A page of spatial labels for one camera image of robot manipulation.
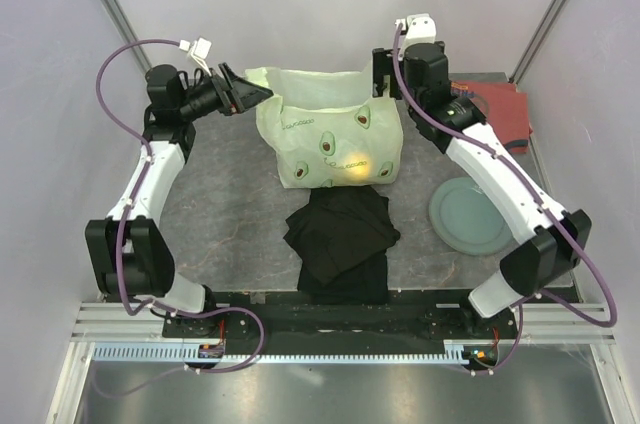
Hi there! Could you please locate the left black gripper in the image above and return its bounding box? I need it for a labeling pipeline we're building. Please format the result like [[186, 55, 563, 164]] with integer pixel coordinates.
[[179, 63, 273, 121]]

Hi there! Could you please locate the light green plastic bag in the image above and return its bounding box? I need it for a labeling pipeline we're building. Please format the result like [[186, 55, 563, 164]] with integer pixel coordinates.
[[256, 64, 404, 189]]

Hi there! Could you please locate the yellow lemon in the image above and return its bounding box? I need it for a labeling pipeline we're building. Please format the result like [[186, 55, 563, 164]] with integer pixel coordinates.
[[333, 152, 373, 182]]

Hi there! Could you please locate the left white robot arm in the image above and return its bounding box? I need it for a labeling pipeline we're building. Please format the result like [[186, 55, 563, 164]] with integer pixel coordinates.
[[85, 64, 273, 337]]

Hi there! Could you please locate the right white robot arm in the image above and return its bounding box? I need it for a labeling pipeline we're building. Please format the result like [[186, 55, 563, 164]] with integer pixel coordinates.
[[372, 42, 592, 338]]

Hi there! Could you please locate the red printed t-shirt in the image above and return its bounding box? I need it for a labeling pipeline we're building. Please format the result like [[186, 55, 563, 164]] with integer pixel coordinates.
[[452, 80, 532, 154]]

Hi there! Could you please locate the grey-green round plate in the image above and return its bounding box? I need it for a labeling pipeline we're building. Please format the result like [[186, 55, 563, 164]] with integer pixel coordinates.
[[428, 177, 512, 256]]

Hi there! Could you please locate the black folded cloth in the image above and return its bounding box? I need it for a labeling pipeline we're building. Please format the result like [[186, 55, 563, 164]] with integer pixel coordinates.
[[284, 186, 401, 305]]

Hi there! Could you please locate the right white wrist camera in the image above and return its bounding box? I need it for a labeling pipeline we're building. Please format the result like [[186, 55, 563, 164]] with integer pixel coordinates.
[[395, 13, 437, 48]]

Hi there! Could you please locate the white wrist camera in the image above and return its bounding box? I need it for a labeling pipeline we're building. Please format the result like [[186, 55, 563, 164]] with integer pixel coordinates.
[[179, 37, 212, 76], [395, 13, 437, 48]]

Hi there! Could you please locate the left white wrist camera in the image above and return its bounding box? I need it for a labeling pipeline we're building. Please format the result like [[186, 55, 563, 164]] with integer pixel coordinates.
[[179, 37, 212, 76]]

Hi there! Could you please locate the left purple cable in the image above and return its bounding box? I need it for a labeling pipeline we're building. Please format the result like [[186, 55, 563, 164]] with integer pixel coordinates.
[[94, 38, 194, 318]]

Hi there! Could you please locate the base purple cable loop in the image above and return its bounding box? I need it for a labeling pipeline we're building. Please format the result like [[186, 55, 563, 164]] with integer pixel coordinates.
[[184, 306, 270, 376]]

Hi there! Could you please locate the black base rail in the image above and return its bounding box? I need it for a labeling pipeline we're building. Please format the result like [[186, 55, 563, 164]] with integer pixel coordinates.
[[149, 288, 521, 345]]

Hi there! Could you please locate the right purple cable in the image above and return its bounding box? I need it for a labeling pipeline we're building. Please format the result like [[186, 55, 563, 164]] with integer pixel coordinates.
[[392, 26, 619, 376]]

